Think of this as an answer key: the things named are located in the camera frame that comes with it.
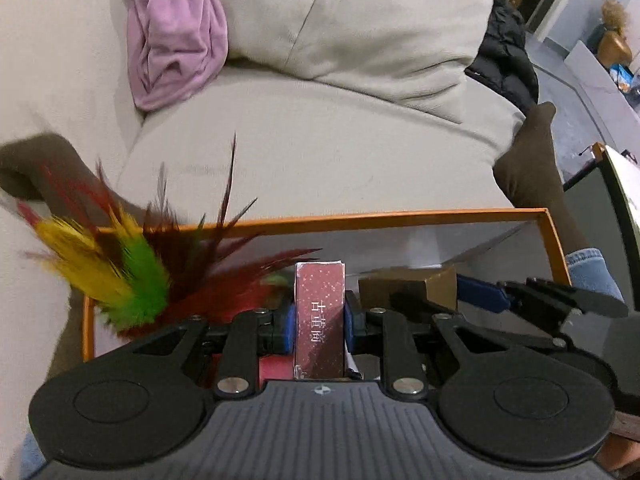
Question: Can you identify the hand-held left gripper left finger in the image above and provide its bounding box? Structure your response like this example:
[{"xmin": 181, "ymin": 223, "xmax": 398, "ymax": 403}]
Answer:
[{"xmin": 117, "ymin": 304, "xmax": 297, "ymax": 399}]

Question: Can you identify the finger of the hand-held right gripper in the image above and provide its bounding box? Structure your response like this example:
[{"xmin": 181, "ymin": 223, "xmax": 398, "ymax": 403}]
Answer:
[{"xmin": 457, "ymin": 275, "xmax": 628, "ymax": 318}]

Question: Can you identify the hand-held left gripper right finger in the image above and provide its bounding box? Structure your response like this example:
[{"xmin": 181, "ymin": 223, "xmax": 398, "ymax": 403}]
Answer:
[{"xmin": 344, "ymin": 305, "xmax": 523, "ymax": 399}]

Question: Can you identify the dark red patterned box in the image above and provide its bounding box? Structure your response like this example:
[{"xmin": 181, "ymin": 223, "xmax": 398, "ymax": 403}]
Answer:
[{"xmin": 292, "ymin": 261, "xmax": 347, "ymax": 380}]

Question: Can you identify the brown cardboard box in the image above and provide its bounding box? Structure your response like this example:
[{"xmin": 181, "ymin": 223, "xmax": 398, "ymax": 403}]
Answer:
[{"xmin": 358, "ymin": 265, "xmax": 458, "ymax": 313}]

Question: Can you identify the orange cardboard box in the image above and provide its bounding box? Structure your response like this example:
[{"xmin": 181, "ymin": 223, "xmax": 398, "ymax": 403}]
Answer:
[{"xmin": 81, "ymin": 207, "xmax": 572, "ymax": 396}]

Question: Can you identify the person's right hand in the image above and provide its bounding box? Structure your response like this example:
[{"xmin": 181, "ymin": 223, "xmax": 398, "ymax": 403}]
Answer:
[{"xmin": 597, "ymin": 410, "xmax": 640, "ymax": 480}]

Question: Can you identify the brown sock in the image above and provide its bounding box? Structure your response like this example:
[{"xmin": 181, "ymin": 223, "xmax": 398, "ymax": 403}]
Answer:
[
  {"xmin": 0, "ymin": 132, "xmax": 151, "ymax": 221},
  {"xmin": 492, "ymin": 101, "xmax": 591, "ymax": 266}
]

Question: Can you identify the dark side table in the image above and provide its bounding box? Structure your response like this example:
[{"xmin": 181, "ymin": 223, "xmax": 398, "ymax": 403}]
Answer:
[{"xmin": 564, "ymin": 142, "xmax": 640, "ymax": 311}]

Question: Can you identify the colourful feather shuttlecock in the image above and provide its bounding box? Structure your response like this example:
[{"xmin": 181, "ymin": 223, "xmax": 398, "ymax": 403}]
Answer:
[{"xmin": 15, "ymin": 132, "xmax": 321, "ymax": 341}]

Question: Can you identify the beige fabric sofa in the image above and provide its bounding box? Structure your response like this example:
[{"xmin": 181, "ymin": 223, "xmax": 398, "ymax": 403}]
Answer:
[{"xmin": 0, "ymin": 0, "xmax": 526, "ymax": 461}]

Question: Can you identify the black puffer jacket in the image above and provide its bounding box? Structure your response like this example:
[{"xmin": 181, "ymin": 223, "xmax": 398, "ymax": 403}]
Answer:
[{"xmin": 465, "ymin": 0, "xmax": 540, "ymax": 118}]

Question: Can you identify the white marble slab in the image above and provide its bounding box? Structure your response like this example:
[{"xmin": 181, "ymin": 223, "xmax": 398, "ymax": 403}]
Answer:
[{"xmin": 562, "ymin": 40, "xmax": 640, "ymax": 146}]

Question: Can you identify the blue snack bag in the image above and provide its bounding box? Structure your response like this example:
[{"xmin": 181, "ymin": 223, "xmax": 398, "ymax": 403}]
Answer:
[{"xmin": 610, "ymin": 62, "xmax": 640, "ymax": 96}]

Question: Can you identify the gold vase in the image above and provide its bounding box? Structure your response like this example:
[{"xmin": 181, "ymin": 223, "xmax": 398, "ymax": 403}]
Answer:
[{"xmin": 597, "ymin": 30, "xmax": 632, "ymax": 68}]

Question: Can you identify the beige sofa cushion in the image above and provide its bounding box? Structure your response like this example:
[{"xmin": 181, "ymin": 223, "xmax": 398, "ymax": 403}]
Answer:
[{"xmin": 197, "ymin": 0, "xmax": 498, "ymax": 125}]

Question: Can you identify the purple cloth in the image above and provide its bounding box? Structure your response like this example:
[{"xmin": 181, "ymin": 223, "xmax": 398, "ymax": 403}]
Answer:
[{"xmin": 125, "ymin": 0, "xmax": 230, "ymax": 112}]

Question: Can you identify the dried flower bunch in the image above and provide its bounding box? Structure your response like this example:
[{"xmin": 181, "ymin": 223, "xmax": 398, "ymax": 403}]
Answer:
[{"xmin": 600, "ymin": 0, "xmax": 631, "ymax": 33}]

